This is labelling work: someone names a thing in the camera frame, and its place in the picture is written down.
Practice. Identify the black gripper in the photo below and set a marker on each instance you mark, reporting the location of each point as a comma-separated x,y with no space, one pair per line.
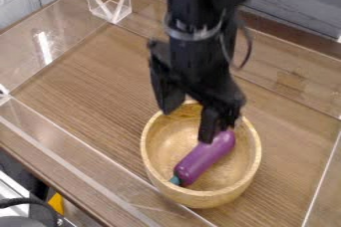
190,66

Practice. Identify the brown wooden bowl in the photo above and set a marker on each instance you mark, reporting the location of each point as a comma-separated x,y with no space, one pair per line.
169,137

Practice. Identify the clear acrylic corner bracket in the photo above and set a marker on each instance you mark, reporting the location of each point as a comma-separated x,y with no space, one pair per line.
112,11

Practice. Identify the yellow black base equipment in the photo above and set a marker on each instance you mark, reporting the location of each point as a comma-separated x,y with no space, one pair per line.
25,204

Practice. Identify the purple toy eggplant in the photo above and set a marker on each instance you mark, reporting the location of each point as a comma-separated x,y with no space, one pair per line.
200,158

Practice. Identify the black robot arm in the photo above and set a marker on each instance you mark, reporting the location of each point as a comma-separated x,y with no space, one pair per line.
195,14

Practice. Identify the clear acrylic tray walls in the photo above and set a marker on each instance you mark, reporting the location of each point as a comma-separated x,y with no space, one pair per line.
79,100

